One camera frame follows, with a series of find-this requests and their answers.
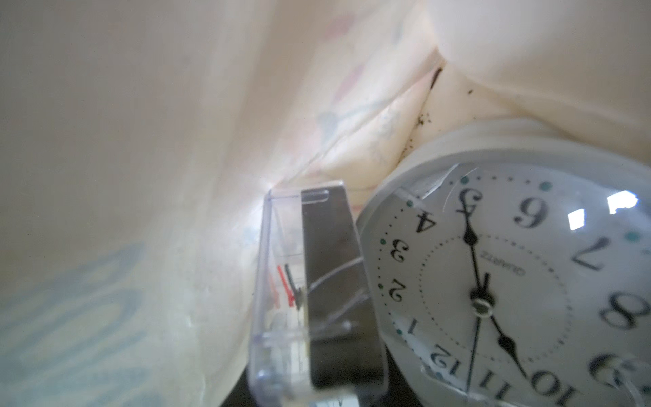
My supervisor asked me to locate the clear small travel clock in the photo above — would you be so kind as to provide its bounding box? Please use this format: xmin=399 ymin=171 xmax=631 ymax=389
xmin=247 ymin=181 xmax=388 ymax=406

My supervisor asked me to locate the white twin bell alarm clock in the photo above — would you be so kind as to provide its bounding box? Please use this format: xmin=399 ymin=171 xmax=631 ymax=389
xmin=358 ymin=119 xmax=650 ymax=406

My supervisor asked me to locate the beige canvas tote bag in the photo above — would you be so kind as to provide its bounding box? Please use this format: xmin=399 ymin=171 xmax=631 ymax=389
xmin=1 ymin=1 xmax=650 ymax=406

